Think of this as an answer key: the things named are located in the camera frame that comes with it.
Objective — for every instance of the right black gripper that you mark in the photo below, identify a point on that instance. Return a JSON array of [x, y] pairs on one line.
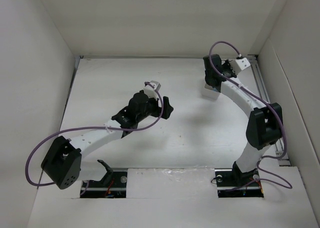
[[228, 65]]

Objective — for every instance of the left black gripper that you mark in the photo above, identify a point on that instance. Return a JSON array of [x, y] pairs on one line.
[[166, 108]]

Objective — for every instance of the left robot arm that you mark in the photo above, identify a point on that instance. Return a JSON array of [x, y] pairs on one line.
[[63, 161]]

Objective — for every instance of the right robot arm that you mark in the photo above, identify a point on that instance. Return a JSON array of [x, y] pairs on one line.
[[265, 121]]

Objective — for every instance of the white divided container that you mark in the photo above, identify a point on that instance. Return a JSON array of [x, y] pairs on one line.
[[209, 92]]

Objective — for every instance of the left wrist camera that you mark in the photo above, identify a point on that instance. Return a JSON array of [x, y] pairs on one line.
[[151, 88]]

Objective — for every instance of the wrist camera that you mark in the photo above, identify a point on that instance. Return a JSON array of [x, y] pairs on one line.
[[241, 64], [151, 88]]

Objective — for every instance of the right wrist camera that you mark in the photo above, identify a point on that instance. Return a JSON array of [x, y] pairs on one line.
[[241, 64]]

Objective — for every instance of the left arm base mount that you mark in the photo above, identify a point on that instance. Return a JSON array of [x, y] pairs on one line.
[[99, 180]]

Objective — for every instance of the aluminium rail right side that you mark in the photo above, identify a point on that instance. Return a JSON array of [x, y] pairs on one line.
[[263, 94]]

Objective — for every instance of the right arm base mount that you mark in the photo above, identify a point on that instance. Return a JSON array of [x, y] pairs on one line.
[[233, 184]]

